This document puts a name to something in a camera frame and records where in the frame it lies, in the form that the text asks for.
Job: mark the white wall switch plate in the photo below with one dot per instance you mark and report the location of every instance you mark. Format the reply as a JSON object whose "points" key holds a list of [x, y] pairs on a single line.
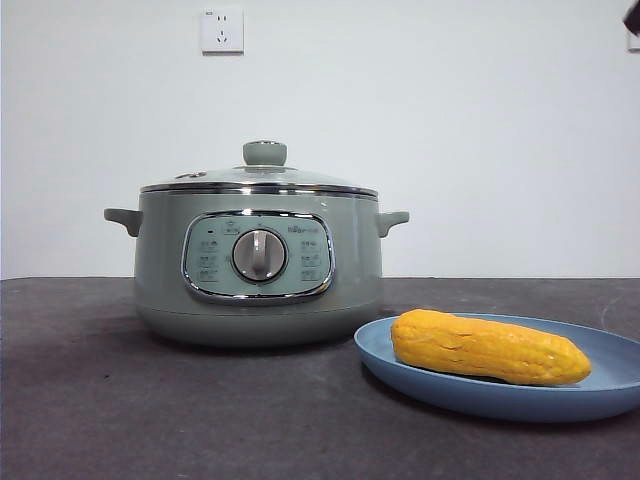
{"points": [[635, 42]]}

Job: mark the blue round plate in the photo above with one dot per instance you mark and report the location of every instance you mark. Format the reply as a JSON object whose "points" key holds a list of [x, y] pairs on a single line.
{"points": [[400, 387]]}

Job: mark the yellow corn cob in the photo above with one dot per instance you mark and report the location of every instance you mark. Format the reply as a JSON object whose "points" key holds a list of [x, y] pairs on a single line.
{"points": [[480, 350]]}

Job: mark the sage green electric steamer pot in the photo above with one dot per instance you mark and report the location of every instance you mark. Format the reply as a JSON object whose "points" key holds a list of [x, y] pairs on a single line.
{"points": [[150, 260]]}

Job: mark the white wall power socket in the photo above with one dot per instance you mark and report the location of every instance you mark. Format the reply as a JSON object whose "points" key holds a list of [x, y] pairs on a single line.
{"points": [[222, 31]]}

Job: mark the glass lid with green knob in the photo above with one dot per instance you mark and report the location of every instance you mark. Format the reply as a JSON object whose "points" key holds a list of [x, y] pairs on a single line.
{"points": [[265, 154]]}

